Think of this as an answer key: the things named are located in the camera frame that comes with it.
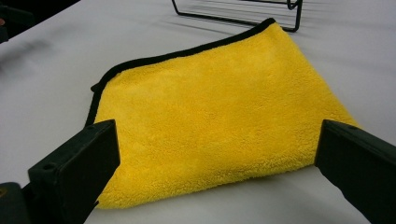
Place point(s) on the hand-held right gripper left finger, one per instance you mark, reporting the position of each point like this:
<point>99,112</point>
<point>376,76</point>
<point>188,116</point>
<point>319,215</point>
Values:
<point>74,168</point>

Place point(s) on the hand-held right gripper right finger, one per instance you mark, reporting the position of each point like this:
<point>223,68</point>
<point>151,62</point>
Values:
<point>358,168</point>

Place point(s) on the yellow towel with black trim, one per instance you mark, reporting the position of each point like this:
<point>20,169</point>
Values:
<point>202,109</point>

